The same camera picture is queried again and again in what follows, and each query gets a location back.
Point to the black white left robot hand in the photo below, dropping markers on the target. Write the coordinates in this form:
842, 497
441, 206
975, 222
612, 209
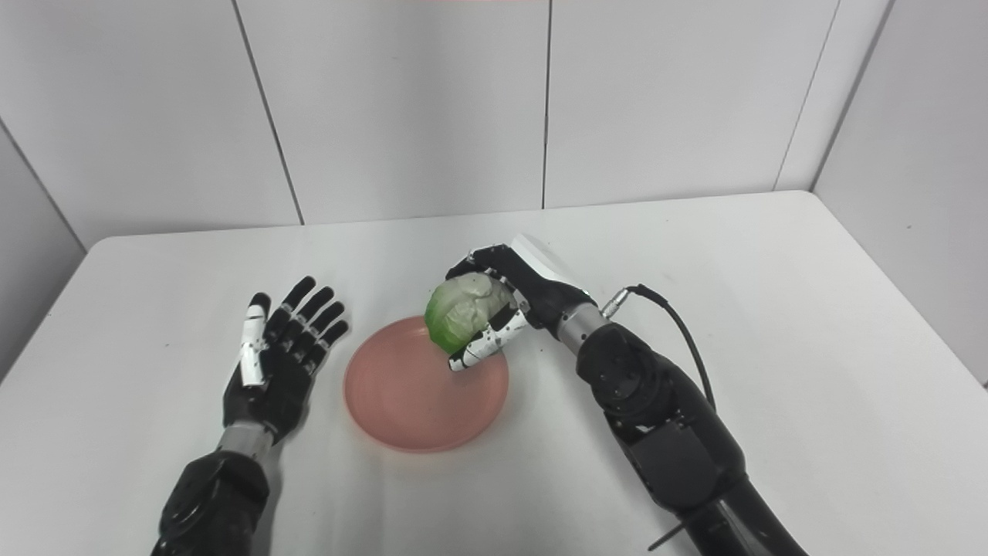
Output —
278, 378

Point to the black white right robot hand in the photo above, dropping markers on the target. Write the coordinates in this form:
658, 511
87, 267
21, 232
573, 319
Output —
548, 293

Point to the green white cabbage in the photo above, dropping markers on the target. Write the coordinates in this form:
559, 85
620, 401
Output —
463, 313

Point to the pink round plate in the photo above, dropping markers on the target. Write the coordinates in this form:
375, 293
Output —
417, 409

